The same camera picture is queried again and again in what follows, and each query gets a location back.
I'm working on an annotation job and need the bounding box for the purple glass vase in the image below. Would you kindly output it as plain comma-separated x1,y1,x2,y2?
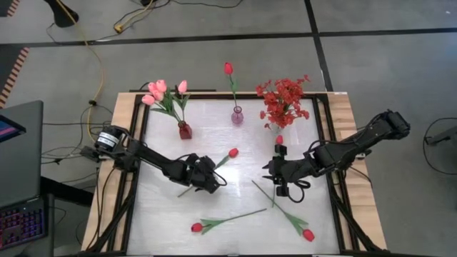
231,105,245,126

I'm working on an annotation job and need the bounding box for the orange striped black mat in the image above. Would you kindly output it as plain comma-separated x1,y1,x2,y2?
0,46,29,110
0,0,21,18

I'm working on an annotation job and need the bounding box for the grey stand foot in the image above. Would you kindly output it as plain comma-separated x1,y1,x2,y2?
424,124,457,147

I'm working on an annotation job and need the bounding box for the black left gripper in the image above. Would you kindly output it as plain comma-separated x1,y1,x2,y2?
176,152,222,196

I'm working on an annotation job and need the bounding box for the yellow extension cord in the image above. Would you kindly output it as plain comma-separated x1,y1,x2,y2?
113,0,158,34

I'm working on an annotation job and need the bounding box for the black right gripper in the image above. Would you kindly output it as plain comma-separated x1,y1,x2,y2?
262,144,317,198

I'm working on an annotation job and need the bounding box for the yellow cable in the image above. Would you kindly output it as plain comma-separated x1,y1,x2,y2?
56,0,105,124

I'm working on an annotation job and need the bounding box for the grey laptop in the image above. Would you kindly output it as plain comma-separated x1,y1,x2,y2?
0,100,54,253

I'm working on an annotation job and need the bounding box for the red artificial tulip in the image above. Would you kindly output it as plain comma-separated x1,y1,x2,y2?
224,61,239,110
251,180,316,243
270,134,285,208
190,208,268,235
177,147,240,198

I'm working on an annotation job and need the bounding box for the small lit screen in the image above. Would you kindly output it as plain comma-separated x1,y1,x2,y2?
0,114,27,143

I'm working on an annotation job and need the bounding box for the black table frame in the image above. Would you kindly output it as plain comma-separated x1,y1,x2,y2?
81,89,388,257

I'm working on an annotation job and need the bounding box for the red glass vase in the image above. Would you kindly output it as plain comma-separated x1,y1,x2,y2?
177,120,194,141

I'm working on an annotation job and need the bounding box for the black stand base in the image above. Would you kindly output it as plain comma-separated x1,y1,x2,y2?
43,0,80,29

